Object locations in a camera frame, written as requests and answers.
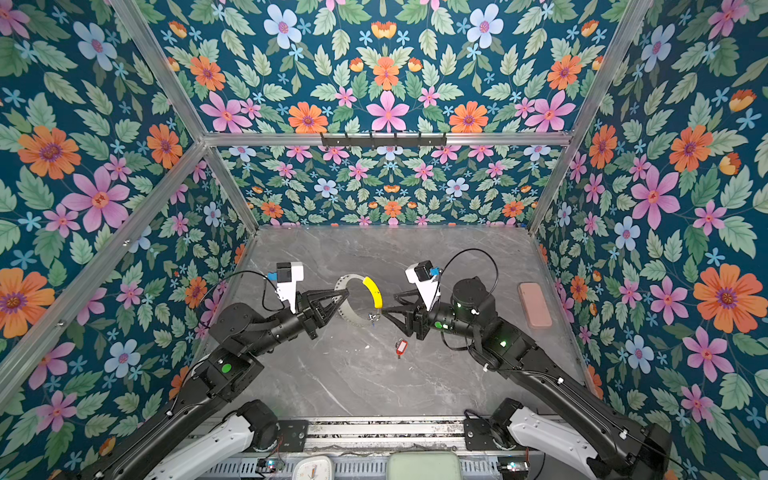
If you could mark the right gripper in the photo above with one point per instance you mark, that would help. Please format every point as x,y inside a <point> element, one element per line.
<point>418,311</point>

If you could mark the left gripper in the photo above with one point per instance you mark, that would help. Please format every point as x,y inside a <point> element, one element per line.
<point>310,316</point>

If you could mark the red key tag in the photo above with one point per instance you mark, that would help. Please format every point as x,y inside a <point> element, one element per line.
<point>401,348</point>

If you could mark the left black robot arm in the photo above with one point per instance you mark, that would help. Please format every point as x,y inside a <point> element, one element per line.
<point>243,336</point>

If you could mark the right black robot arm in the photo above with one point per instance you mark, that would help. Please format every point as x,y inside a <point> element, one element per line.
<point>500,347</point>

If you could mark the pink eraser case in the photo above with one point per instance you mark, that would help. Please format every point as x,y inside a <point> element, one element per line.
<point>535,306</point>

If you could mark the pale green box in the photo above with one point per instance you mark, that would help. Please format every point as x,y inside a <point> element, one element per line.
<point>428,465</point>

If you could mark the white clock at front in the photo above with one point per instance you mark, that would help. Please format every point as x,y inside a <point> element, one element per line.
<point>314,468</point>

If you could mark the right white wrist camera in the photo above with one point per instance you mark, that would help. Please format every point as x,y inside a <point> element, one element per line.
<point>426,278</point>

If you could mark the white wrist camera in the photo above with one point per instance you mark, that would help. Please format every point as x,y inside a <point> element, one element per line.
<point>285,278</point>
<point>426,278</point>

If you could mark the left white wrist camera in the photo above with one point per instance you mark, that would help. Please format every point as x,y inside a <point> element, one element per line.
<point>285,278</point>

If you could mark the aluminium front rail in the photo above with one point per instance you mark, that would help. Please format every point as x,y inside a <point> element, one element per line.
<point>384,435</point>

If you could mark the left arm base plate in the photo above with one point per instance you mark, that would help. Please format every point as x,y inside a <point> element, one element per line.
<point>289,436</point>

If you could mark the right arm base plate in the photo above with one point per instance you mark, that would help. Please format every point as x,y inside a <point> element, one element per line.
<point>478,436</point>

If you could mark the black hook rail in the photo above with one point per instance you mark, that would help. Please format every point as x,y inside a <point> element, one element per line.
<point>371,140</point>

